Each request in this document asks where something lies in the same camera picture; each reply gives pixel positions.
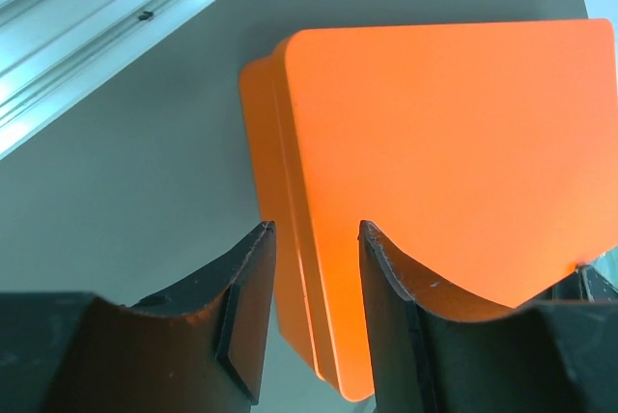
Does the orange box lid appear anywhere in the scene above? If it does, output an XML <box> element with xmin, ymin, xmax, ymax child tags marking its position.
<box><xmin>271</xmin><ymin>19</ymin><xmax>617</xmax><ymax>401</ymax></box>

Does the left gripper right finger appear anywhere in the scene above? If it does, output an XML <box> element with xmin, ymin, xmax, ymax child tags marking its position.
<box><xmin>358</xmin><ymin>221</ymin><xmax>617</xmax><ymax>412</ymax></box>

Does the floral blue tray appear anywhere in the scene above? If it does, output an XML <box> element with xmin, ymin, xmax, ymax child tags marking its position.
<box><xmin>593</xmin><ymin>247</ymin><xmax>618</xmax><ymax>288</ymax></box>

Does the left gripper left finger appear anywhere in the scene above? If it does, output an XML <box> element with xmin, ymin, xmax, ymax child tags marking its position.
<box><xmin>1</xmin><ymin>222</ymin><xmax>276</xmax><ymax>412</ymax></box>

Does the orange chocolate box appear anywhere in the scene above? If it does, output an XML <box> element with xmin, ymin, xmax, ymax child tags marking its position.
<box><xmin>239</xmin><ymin>57</ymin><xmax>327</xmax><ymax>381</ymax></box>

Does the aluminium frame rail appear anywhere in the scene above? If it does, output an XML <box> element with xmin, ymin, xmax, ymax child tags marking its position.
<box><xmin>1</xmin><ymin>0</ymin><xmax>216</xmax><ymax>154</ymax></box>

